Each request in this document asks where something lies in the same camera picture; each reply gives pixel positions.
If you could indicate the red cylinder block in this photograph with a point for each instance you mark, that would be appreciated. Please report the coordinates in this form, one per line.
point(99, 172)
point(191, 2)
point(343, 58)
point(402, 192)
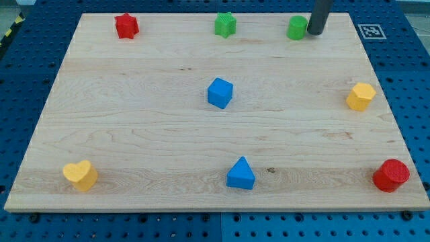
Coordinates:
point(391, 175)

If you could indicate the blue cube block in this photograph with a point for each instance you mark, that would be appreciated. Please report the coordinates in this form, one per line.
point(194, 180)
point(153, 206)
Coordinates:
point(220, 93)

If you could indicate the yellow black hazard tape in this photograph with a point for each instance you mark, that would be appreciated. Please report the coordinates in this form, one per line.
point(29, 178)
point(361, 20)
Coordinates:
point(12, 31)

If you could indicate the red star block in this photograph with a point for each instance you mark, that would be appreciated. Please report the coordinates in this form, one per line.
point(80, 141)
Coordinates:
point(126, 26)

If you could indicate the light wooden board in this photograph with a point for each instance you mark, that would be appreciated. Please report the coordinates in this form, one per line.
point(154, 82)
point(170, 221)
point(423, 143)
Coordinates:
point(138, 110)

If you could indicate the green cylinder block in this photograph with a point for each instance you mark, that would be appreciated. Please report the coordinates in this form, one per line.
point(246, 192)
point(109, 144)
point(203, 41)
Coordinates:
point(297, 27)

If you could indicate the yellow hexagon block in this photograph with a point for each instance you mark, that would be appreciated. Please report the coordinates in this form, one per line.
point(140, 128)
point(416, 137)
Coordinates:
point(360, 96)

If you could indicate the blue triangle block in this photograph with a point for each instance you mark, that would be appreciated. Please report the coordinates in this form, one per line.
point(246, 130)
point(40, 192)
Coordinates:
point(241, 175)

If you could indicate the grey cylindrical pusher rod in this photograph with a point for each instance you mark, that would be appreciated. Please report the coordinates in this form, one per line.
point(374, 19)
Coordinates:
point(319, 16)

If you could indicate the yellow heart block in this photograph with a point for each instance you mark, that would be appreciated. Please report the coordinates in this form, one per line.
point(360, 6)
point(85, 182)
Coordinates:
point(82, 175)

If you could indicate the green star block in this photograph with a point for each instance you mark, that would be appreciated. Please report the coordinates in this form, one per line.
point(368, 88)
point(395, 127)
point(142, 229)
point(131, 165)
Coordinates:
point(225, 24)

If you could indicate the black white fiducial marker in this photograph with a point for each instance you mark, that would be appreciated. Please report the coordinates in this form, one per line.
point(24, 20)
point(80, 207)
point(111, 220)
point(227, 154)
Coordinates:
point(372, 31)

